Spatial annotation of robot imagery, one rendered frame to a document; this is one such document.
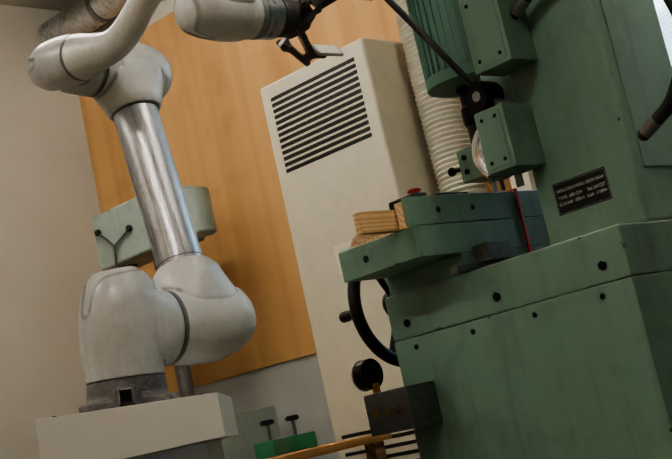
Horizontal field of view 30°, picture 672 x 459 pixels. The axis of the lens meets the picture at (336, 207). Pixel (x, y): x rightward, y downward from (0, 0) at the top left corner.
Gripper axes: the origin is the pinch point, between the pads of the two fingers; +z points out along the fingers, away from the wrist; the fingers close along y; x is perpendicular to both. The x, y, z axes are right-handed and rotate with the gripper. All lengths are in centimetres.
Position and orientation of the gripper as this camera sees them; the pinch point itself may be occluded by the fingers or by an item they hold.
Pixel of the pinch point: (350, 23)
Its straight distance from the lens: 253.9
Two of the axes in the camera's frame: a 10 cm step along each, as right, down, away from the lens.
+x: -5.4, -6.6, 5.3
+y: 4.3, -7.5, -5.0
